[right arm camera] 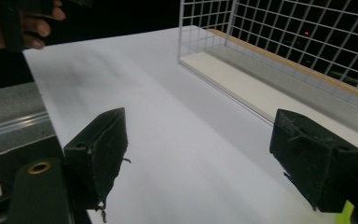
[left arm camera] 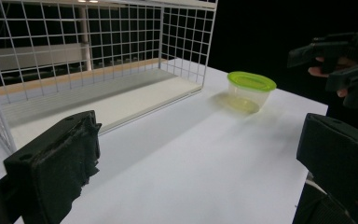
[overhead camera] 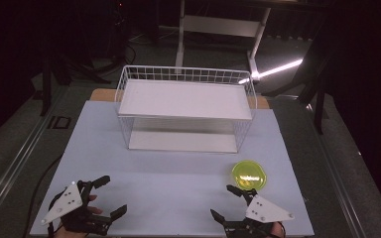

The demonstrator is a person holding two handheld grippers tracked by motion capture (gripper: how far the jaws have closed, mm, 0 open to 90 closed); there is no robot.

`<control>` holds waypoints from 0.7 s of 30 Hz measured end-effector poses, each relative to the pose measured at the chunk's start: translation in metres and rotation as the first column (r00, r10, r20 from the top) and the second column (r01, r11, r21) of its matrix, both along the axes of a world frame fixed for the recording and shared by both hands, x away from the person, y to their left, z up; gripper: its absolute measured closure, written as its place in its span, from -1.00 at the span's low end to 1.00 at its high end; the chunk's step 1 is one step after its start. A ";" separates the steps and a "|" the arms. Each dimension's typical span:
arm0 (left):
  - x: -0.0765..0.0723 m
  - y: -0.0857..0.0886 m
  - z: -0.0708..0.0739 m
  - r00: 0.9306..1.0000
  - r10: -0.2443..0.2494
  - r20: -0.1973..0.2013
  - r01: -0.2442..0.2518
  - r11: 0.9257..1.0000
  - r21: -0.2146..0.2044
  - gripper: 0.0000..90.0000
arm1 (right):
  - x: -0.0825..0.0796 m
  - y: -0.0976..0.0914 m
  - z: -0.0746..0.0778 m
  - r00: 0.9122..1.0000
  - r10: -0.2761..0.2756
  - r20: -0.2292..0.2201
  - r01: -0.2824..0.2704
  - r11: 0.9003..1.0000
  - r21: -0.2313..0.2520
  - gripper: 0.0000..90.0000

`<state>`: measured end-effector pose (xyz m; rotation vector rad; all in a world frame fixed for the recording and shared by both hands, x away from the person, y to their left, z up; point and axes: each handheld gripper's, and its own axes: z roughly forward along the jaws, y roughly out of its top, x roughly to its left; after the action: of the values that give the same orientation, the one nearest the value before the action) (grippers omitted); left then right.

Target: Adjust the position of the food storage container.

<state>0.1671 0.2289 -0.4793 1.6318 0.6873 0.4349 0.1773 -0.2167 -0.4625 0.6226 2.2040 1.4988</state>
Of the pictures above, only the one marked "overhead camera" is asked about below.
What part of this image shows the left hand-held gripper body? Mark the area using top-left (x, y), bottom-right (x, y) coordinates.
top-left (41, 179), bottom-right (113, 237)

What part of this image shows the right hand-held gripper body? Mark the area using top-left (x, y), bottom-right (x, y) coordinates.
top-left (222, 188), bottom-right (296, 238)

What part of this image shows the yellow-green round plate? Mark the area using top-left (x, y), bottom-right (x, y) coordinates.
top-left (231, 160), bottom-right (268, 191)

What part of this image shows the person's right hand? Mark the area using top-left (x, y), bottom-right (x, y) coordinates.
top-left (268, 221), bottom-right (286, 238)

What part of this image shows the person's left hand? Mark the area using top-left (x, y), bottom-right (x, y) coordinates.
top-left (53, 193), bottom-right (104, 238)

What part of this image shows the pale blue table mat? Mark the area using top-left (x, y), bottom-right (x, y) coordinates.
top-left (29, 100), bottom-right (316, 238)

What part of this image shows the black floor socket plate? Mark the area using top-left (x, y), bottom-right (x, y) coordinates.
top-left (47, 115), bottom-right (72, 130)

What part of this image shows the black metal stand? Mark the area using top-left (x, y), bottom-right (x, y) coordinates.
top-left (297, 56), bottom-right (333, 135)
top-left (39, 54), bottom-right (54, 117)

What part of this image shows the black floor cable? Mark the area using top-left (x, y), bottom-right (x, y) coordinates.
top-left (22, 153), bottom-right (64, 238)

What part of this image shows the metal floor rail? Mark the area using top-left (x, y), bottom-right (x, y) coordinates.
top-left (0, 95), bottom-right (67, 229)
top-left (307, 105), bottom-right (368, 238)

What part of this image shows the white wire shelf rack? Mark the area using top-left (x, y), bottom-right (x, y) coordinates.
top-left (114, 64), bottom-right (258, 155)

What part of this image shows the white metal desk frame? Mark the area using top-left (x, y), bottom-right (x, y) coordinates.
top-left (174, 0), bottom-right (273, 81)

